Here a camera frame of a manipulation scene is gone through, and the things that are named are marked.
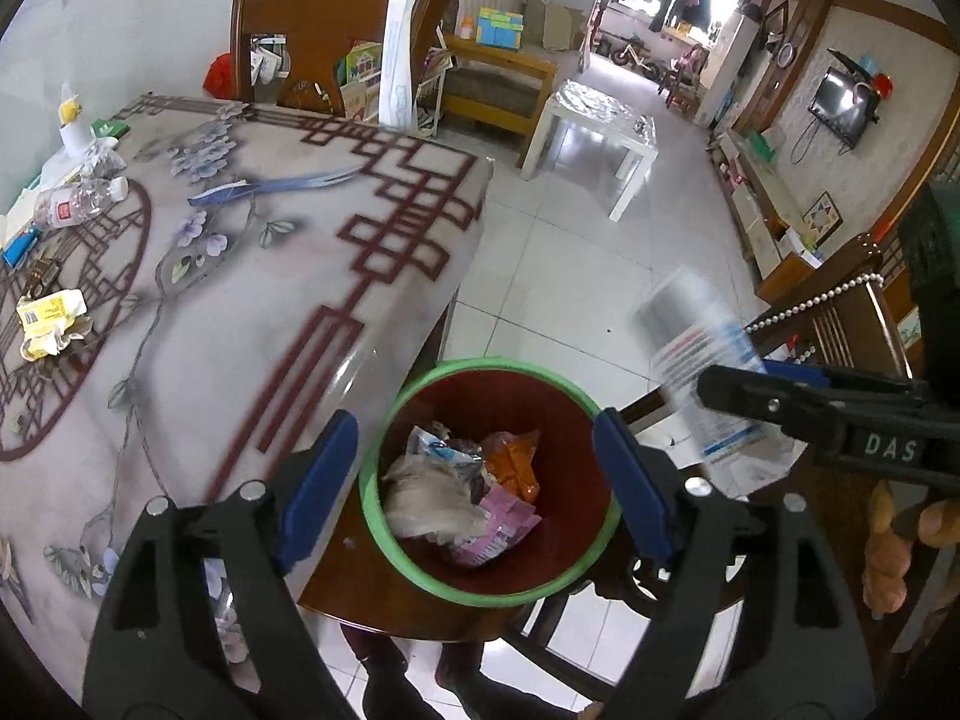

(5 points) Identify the colourful picture book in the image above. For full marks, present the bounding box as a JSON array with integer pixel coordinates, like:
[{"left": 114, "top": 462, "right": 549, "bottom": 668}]
[{"left": 337, "top": 41, "right": 385, "bottom": 87}]

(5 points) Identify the colourful framed picture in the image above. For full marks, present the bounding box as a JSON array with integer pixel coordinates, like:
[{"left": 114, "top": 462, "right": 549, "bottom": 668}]
[{"left": 802, "top": 193, "right": 845, "bottom": 245}]

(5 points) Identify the white pearl necklace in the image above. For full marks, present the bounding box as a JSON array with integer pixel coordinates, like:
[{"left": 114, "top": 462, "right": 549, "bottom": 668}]
[{"left": 742, "top": 274, "right": 886, "bottom": 361}]

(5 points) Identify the yellow wooden bench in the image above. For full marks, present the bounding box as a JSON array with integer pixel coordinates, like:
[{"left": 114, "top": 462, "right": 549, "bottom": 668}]
[{"left": 435, "top": 34, "right": 562, "bottom": 147}]

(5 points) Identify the cardboard box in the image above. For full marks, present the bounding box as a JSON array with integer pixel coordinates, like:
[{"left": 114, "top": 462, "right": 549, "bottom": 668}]
[{"left": 525, "top": 0, "right": 586, "bottom": 53}]

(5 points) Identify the brown wooden chair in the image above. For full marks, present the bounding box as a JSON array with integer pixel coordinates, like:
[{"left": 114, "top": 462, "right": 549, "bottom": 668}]
[{"left": 229, "top": 0, "right": 460, "bottom": 121}]

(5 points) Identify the white bottle with yellow cap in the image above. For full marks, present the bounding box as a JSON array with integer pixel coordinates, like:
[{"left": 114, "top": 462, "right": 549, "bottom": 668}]
[{"left": 58, "top": 86, "right": 95, "bottom": 158}]

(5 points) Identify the orange plastic bag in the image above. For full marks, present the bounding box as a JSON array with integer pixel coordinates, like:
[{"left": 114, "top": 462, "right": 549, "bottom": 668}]
[{"left": 480, "top": 429, "right": 542, "bottom": 503}]

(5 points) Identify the white hanging bag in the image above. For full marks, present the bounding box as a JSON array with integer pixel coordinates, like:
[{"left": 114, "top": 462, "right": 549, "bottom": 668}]
[{"left": 250, "top": 34, "right": 290, "bottom": 83}]

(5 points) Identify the white rolled sheet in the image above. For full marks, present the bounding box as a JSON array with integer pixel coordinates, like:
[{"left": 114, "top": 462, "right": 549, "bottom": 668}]
[{"left": 377, "top": 0, "right": 421, "bottom": 128}]

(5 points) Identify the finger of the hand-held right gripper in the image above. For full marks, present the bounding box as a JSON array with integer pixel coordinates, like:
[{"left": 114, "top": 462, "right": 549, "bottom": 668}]
[
  {"left": 696, "top": 364, "right": 853, "bottom": 458},
  {"left": 761, "top": 360, "right": 925, "bottom": 395}
]

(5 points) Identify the red plastic bag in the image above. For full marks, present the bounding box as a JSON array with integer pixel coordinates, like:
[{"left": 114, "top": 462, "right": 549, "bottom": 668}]
[{"left": 204, "top": 52, "right": 235, "bottom": 100}]

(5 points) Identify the white side table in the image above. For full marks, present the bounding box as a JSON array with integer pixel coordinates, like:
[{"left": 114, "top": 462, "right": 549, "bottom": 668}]
[{"left": 521, "top": 79, "right": 659, "bottom": 222}]

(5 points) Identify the person's right hand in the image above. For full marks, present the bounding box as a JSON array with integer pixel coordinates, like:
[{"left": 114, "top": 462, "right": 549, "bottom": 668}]
[{"left": 862, "top": 480, "right": 960, "bottom": 616}]

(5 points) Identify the colourful toy box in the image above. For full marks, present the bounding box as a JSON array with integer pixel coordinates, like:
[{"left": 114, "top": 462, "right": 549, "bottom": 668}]
[{"left": 476, "top": 7, "right": 526, "bottom": 50}]

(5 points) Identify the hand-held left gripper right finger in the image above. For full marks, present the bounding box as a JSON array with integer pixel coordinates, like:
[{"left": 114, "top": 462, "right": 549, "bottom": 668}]
[{"left": 591, "top": 406, "right": 875, "bottom": 720}]

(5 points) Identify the blue white wrapper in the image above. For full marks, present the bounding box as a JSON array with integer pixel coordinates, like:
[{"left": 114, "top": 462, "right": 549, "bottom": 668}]
[{"left": 405, "top": 426, "right": 488, "bottom": 481}]

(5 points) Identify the floral printed table cover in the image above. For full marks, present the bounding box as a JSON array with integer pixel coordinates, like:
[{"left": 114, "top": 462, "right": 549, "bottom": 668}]
[{"left": 0, "top": 94, "right": 496, "bottom": 698}]

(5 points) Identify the white plastic bag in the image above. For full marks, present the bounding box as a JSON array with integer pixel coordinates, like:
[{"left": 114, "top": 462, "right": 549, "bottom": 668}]
[{"left": 382, "top": 457, "right": 488, "bottom": 541}]

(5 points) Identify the clear plastic bottle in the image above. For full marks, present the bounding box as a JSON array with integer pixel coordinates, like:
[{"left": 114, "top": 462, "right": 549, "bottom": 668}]
[{"left": 34, "top": 176, "right": 130, "bottom": 230}]

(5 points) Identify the wall mounted television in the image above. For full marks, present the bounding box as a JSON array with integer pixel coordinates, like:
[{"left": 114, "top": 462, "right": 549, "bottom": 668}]
[{"left": 808, "top": 64, "right": 882, "bottom": 151}]

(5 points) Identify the red bin with green rim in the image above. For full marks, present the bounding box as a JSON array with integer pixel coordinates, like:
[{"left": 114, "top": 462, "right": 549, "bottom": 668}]
[{"left": 358, "top": 360, "right": 623, "bottom": 608}]

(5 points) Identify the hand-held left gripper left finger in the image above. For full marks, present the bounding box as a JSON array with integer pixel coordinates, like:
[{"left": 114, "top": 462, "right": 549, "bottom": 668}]
[{"left": 81, "top": 409, "right": 361, "bottom": 720}]

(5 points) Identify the small balance bicycle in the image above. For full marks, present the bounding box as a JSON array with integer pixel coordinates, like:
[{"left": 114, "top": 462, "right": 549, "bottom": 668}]
[{"left": 611, "top": 34, "right": 665, "bottom": 80}]

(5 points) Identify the yellow snack packet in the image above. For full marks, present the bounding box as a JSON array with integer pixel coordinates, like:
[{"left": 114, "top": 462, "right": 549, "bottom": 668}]
[{"left": 16, "top": 289, "right": 95, "bottom": 361}]

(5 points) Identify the white paper sheet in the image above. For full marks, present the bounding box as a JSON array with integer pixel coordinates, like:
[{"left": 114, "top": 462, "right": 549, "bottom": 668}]
[{"left": 664, "top": 420, "right": 811, "bottom": 500}]

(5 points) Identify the blue white pack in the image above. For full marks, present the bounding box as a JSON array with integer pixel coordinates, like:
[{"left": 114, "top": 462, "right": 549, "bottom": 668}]
[{"left": 0, "top": 232, "right": 42, "bottom": 269}]

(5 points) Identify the dark carved wooden chair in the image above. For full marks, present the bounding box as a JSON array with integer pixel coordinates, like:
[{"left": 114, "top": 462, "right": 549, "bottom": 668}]
[{"left": 296, "top": 232, "right": 931, "bottom": 706}]

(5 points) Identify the low television cabinet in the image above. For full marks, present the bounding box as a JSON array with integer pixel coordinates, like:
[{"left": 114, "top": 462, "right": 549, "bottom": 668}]
[{"left": 709, "top": 127, "right": 826, "bottom": 293}]

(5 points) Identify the light pink wrapper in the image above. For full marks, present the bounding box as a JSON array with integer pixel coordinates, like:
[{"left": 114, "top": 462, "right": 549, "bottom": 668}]
[{"left": 454, "top": 487, "right": 542, "bottom": 568}]

